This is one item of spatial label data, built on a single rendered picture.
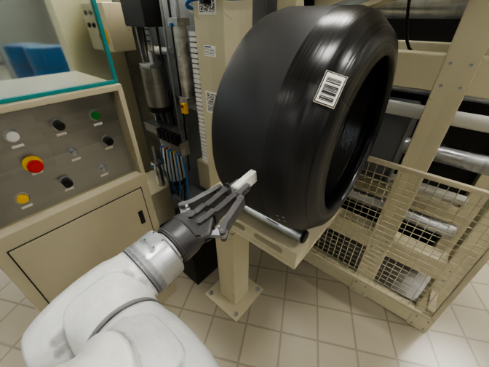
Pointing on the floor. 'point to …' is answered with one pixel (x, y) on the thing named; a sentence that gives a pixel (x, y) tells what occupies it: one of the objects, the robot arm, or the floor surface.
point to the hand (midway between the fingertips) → (244, 183)
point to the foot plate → (234, 311)
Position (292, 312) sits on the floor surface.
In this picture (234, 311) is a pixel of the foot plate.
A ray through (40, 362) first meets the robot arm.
